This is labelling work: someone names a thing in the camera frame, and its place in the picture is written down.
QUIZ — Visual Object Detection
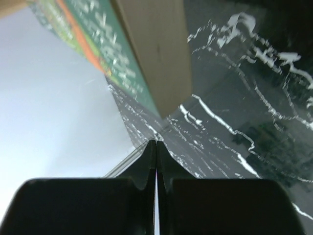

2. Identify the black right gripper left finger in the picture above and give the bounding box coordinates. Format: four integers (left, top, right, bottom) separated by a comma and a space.
2, 141, 157, 235

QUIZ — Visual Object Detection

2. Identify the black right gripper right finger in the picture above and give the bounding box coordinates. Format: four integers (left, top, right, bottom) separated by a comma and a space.
156, 141, 305, 235

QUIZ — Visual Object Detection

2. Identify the green 104-Storey Treehouse book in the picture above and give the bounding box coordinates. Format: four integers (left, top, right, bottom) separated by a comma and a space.
28, 0, 192, 118

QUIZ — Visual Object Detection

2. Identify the black marble pattern mat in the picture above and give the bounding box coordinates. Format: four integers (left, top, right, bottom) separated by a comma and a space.
109, 0, 313, 223

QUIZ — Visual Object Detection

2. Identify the left corner aluminium post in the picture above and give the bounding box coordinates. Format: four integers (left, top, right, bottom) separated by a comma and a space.
104, 142, 147, 178

